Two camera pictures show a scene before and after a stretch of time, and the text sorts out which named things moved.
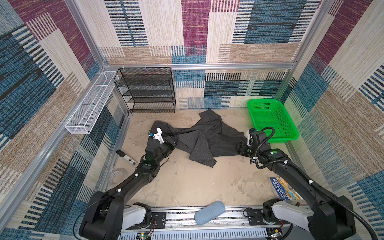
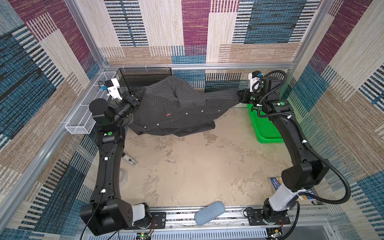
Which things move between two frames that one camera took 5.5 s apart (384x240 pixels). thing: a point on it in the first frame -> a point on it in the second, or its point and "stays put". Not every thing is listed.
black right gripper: x=242 y=147 -> x=243 y=97
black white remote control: x=122 y=154 stays put
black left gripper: x=169 y=144 -> x=132 y=103
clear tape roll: x=118 y=175 stays put
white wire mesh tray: x=89 y=114 stays put
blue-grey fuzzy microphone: x=209 y=213 stays put
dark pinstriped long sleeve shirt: x=212 y=138 -> x=172 y=106
